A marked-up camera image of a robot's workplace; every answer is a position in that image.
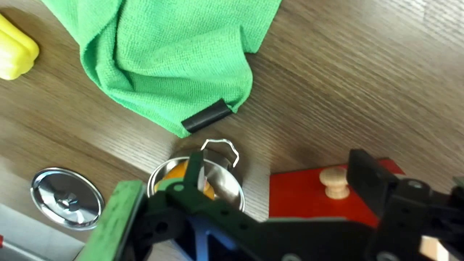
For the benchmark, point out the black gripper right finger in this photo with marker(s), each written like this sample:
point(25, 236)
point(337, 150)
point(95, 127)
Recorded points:
point(370, 179)

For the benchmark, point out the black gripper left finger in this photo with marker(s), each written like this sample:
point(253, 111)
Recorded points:
point(195, 172)

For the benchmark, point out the orange plush toy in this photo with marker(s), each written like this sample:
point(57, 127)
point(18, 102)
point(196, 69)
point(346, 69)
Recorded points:
point(177, 172)

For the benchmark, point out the small steel pot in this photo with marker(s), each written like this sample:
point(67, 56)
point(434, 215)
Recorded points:
point(227, 186)

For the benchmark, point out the green microfiber cloth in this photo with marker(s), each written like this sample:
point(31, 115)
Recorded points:
point(169, 63)

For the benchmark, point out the round steel pot lid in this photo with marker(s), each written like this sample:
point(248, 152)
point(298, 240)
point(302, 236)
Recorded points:
point(67, 198)

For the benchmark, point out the yellow toy bell pepper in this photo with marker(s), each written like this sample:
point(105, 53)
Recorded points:
point(15, 49)

